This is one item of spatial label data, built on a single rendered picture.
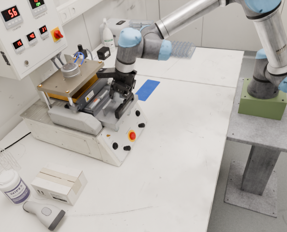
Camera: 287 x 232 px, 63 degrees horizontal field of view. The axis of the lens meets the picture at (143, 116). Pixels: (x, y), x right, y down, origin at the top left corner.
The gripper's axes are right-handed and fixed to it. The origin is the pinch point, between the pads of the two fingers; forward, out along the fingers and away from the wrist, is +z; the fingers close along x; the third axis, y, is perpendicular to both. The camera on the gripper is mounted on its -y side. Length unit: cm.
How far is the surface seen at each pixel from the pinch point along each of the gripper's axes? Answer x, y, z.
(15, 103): -4, -59, 37
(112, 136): -9.7, 7.0, 11.7
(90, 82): 2.8, -13.8, -0.8
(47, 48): 3.1, -37.5, -7.9
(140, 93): 38.6, 1.3, 26.5
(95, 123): -13.3, -0.5, 3.4
